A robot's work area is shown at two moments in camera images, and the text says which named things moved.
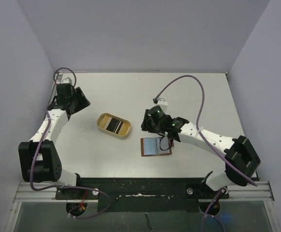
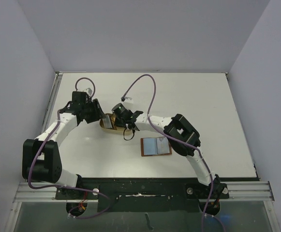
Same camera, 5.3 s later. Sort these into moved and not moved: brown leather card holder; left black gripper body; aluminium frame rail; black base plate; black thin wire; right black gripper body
Moved: right black gripper body; black thin wire; left black gripper body
Not moved: aluminium frame rail; black base plate; brown leather card holder
